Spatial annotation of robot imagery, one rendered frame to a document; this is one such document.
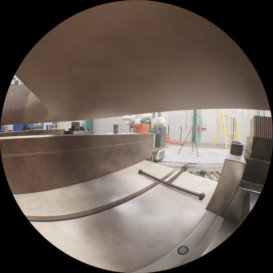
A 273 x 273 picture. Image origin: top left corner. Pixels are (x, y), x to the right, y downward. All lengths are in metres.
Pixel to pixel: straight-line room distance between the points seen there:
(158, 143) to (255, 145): 2.09
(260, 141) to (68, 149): 1.00
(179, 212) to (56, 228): 0.63
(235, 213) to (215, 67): 0.41
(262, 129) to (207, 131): 7.98
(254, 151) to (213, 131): 8.31
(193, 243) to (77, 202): 0.61
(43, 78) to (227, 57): 0.30
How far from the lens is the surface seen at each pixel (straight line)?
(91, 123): 10.40
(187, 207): 0.63
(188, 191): 0.72
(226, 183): 0.36
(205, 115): 8.46
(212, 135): 8.64
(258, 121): 0.47
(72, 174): 0.75
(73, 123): 1.73
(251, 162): 0.42
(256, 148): 0.46
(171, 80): 0.19
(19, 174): 0.79
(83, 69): 0.18
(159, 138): 2.26
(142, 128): 1.17
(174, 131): 7.46
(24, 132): 2.10
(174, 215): 0.57
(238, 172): 0.34
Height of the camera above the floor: 0.75
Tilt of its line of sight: 5 degrees down
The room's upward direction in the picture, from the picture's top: 3 degrees clockwise
